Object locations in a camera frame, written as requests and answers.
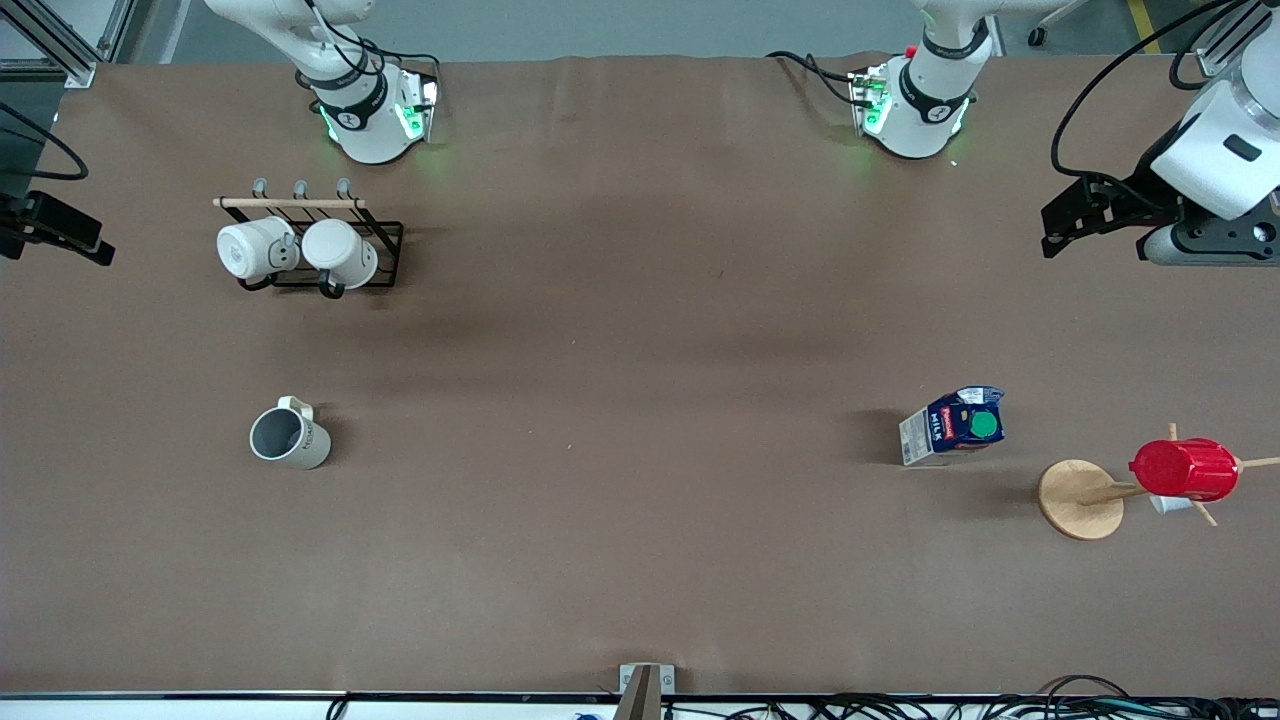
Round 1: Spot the blue white milk carton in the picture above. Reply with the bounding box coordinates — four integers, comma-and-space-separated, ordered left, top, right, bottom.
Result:
898, 386, 1007, 468

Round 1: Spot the beige mug with grey inside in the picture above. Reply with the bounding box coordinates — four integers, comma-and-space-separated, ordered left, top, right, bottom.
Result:
249, 396, 332, 471

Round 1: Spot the red cup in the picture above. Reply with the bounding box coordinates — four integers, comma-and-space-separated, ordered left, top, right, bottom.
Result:
1129, 437, 1242, 504

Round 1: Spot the office chair leg with caster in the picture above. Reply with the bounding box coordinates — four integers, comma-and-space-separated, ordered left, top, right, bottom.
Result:
1027, 0, 1093, 48

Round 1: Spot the white mug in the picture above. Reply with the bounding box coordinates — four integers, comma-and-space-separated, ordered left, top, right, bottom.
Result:
301, 218, 380, 292
216, 216, 300, 284

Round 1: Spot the wooden mug tree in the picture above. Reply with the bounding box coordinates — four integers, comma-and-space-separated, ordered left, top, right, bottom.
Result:
1036, 422, 1280, 543

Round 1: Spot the brown table cover sheet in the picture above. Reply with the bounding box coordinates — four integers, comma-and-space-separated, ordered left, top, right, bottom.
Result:
0, 50, 1280, 699

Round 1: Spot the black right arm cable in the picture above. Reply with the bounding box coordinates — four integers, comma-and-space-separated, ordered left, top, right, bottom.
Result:
0, 98, 91, 183

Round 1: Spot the aluminium frame profile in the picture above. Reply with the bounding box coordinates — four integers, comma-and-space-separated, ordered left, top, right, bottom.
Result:
0, 0, 136, 89
1193, 0, 1280, 79

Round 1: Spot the black base cable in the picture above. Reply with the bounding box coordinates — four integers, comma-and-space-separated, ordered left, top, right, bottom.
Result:
766, 49, 863, 105

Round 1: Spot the black wire mug rack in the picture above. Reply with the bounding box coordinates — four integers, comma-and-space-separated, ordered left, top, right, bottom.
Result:
212, 177, 406, 300

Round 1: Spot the black cable bundle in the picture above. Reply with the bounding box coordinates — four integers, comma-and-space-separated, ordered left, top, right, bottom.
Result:
325, 674, 1280, 720

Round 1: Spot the grey metal camera bracket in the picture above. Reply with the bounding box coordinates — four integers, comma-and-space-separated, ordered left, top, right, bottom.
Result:
618, 662, 677, 720

